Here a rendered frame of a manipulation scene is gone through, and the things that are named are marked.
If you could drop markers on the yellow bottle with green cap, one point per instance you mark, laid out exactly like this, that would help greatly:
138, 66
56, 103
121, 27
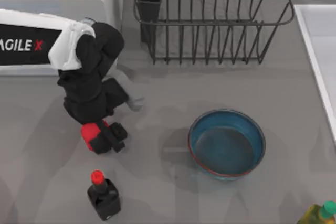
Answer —
320, 214

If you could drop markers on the black bottle with red cap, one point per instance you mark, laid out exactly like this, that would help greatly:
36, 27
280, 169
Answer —
103, 200

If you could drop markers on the blue bowl with red rim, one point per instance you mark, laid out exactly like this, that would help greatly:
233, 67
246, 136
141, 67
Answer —
225, 148

